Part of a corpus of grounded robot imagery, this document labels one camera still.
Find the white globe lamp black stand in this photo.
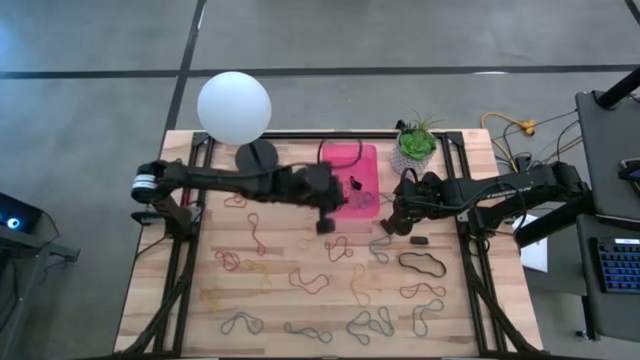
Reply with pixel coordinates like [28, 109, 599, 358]
[196, 70, 280, 174]

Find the black office desk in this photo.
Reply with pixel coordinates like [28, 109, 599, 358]
[573, 88, 640, 346]

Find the black round pole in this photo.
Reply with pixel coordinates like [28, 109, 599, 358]
[596, 64, 640, 110]

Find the black backlit keyboard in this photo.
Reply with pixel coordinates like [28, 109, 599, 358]
[589, 236, 640, 295]

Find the yellow rubber band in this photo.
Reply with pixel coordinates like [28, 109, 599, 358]
[198, 287, 226, 311]
[241, 258, 274, 289]
[349, 263, 372, 308]

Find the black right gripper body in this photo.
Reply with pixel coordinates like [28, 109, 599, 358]
[397, 172, 454, 231]

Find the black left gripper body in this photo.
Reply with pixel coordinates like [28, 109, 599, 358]
[279, 162, 349, 214]

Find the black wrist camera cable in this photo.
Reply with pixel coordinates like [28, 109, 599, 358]
[396, 167, 421, 199]
[317, 138, 364, 170]

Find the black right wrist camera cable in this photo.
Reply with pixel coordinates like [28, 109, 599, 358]
[396, 167, 421, 199]

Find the black left wrist camera cable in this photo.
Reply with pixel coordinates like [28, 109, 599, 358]
[317, 138, 364, 170]

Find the white paper sheet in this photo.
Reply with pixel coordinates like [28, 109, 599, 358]
[518, 213, 549, 274]

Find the succulent in white triangle-pattern pot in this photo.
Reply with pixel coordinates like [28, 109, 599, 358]
[389, 110, 446, 176]

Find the large blue rubber band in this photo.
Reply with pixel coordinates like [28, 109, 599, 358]
[345, 306, 396, 347]

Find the yellow extension cable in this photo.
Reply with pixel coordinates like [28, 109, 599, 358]
[480, 111, 539, 174]

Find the pink translucent plastic bin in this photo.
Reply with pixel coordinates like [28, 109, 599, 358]
[321, 143, 380, 220]

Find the large black rubber band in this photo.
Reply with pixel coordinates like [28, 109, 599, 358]
[398, 251, 448, 279]

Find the black device with blue light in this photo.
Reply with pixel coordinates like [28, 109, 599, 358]
[0, 191, 81, 281]

